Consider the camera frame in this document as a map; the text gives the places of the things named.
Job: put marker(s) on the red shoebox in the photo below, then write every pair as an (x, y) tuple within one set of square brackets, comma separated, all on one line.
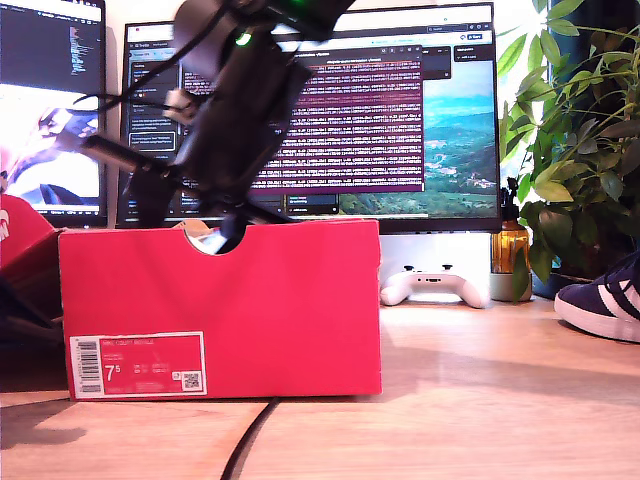
[(300, 310)]

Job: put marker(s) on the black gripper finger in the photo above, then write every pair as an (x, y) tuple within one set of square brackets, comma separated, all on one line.
[(234, 230), (152, 200)]

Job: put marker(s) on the small pale round pot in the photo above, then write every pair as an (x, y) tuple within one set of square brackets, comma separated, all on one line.
[(500, 287)]

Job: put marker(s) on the black square planter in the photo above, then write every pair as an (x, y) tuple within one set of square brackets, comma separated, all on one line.
[(550, 287)]

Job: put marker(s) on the white game controller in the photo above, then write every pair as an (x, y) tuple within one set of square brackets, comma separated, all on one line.
[(430, 287)]

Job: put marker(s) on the black monitor with camera feeds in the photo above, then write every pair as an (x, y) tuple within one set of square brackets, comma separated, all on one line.
[(50, 50)]

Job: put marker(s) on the green leafy houseplant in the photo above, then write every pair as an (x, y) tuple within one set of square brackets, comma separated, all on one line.
[(575, 150)]

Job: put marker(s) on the wide black computer monitor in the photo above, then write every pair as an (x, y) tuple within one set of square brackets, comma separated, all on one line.
[(400, 125)]

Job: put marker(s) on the amber pump bottle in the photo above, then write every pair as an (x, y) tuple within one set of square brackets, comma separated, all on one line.
[(510, 245)]

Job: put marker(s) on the brown packing paper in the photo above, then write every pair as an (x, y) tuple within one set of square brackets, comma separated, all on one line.
[(195, 227)]

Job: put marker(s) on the red shoebox lid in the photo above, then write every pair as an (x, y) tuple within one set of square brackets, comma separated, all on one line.
[(25, 235)]

